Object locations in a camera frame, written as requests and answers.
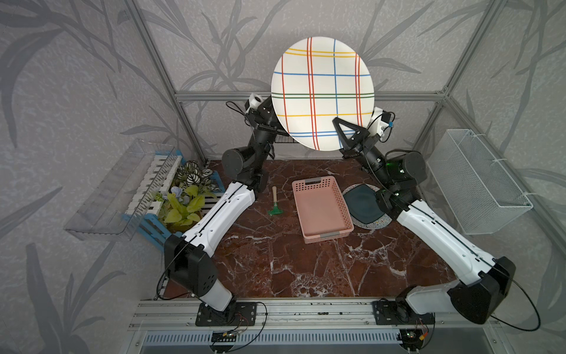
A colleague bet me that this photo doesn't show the white plaid striped plate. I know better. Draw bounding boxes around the white plaid striped plate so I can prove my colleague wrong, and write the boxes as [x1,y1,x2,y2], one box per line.
[271,37,382,151]

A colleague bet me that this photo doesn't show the colourful squiggle round plate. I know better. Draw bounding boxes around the colourful squiggle round plate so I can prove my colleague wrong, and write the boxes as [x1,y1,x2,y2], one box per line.
[343,184,392,230]

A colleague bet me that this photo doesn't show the dark teal square plate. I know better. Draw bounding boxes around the dark teal square plate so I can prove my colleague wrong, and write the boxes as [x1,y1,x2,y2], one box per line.
[343,184,385,224]

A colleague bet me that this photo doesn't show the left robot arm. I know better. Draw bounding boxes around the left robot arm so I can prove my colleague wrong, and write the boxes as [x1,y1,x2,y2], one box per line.
[164,95,285,318]

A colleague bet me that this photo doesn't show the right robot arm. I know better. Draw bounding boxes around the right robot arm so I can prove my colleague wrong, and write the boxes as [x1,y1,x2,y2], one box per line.
[333,117,516,325]

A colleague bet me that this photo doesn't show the pink plastic basket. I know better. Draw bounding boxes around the pink plastic basket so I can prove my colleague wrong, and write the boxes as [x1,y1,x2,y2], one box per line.
[292,176,354,244]

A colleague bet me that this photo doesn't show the green artificial plant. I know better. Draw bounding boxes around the green artificial plant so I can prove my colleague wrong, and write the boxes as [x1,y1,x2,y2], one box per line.
[154,161,220,233]

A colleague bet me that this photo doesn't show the blue white wooden crate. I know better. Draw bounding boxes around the blue white wooden crate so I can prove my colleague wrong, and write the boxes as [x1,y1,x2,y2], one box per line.
[122,153,225,250]

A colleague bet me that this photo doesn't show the clear acrylic shelf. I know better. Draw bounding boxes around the clear acrylic shelf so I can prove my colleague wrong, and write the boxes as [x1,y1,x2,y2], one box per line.
[64,140,182,242]

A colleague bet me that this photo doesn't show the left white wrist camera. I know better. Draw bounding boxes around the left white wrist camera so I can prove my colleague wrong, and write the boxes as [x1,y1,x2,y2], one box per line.
[245,93,264,113]

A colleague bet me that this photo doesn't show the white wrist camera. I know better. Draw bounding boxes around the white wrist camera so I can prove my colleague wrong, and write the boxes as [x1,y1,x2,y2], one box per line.
[245,93,264,113]
[366,107,396,137]

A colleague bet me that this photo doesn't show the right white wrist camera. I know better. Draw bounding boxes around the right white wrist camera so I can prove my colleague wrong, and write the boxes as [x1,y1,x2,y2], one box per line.
[366,107,396,137]

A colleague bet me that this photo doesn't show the black wire wall basket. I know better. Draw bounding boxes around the black wire wall basket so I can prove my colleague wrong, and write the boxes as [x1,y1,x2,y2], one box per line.
[274,129,298,144]

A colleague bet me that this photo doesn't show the white mesh wall basket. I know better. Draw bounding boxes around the white mesh wall basket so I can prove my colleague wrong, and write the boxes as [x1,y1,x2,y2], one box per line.
[427,129,533,235]

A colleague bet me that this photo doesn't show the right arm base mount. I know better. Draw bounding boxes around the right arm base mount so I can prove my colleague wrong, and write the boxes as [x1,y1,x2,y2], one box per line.
[371,298,436,326]

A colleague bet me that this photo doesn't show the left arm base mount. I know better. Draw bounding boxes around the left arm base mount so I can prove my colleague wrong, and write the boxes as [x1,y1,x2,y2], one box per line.
[195,301,258,327]

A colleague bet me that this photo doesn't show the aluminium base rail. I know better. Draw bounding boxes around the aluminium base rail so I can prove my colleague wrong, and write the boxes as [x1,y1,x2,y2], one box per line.
[128,297,477,331]

